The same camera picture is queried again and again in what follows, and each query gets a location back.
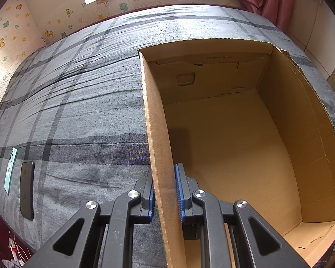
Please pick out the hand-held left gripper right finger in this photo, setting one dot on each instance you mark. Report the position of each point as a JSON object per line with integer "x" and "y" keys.
{"x": 180, "y": 192}

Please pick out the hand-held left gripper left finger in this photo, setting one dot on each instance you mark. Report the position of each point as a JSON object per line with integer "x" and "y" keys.
{"x": 150, "y": 201}

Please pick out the brown cardboard box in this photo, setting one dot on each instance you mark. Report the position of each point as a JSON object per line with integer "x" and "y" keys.
{"x": 226, "y": 145}

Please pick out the grey plaid blanket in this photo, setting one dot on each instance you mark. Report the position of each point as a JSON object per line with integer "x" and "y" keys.
{"x": 86, "y": 103}

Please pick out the black smartphone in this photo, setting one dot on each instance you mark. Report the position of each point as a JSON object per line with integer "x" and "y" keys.
{"x": 27, "y": 189}

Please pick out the beige cabinet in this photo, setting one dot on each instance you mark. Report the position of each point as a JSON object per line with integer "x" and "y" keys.
{"x": 321, "y": 39}

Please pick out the pink curtain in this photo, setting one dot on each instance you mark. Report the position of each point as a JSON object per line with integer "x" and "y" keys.
{"x": 268, "y": 0}

